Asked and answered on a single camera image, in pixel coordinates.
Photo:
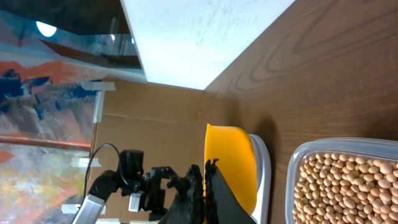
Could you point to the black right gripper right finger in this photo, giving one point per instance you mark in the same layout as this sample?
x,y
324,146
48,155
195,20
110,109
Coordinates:
x,y
221,206

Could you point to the soybeans pile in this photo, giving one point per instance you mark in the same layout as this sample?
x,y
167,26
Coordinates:
x,y
333,187

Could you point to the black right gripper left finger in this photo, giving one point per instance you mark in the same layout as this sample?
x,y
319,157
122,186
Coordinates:
x,y
188,204

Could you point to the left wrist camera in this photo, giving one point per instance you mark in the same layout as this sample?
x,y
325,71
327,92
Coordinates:
x,y
136,201

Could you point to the white digital kitchen scale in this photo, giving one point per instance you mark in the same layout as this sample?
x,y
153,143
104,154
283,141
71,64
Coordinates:
x,y
264,176

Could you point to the colourful painting backdrop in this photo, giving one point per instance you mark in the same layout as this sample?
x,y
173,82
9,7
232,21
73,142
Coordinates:
x,y
58,59

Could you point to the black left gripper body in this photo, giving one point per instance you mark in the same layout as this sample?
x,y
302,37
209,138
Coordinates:
x,y
153,196

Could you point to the yellow plastic scoop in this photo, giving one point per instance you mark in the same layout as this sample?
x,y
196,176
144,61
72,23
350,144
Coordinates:
x,y
236,161

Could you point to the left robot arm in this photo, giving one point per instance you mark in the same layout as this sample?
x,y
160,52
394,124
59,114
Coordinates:
x,y
129,178

